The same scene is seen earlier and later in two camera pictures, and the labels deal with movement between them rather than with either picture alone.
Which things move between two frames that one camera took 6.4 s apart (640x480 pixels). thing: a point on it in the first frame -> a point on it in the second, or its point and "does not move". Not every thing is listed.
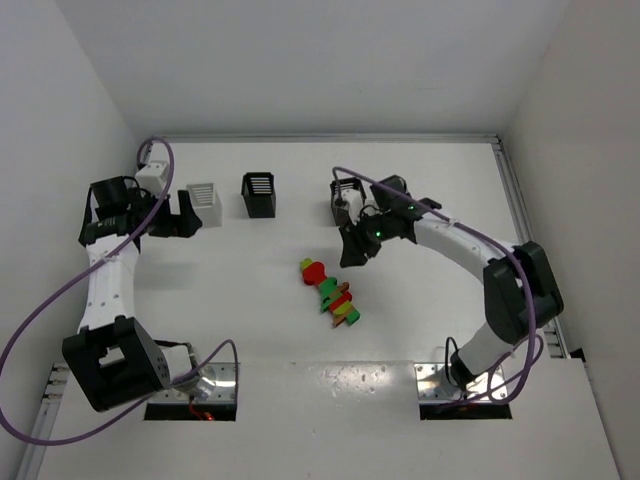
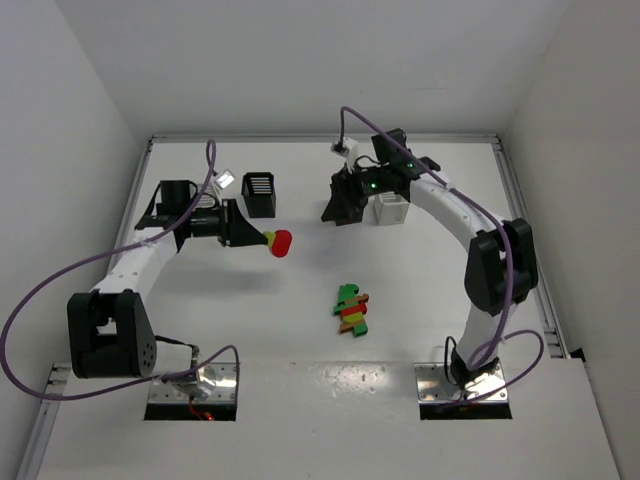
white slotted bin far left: (206, 203) does not move
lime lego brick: (305, 263) -> (270, 235)
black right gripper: (362, 240) -> (345, 193)
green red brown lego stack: (338, 300) -> (352, 308)
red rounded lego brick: (314, 273) -> (281, 243)
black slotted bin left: (258, 191) does not move
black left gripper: (167, 220) -> (228, 223)
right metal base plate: (433, 385) does not move
